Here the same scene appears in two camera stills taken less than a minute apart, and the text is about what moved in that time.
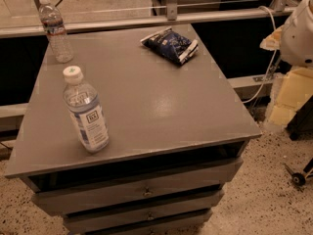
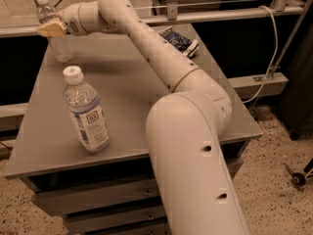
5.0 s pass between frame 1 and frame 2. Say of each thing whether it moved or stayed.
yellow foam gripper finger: moved
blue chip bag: stayed
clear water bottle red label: stayed
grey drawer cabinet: stayed
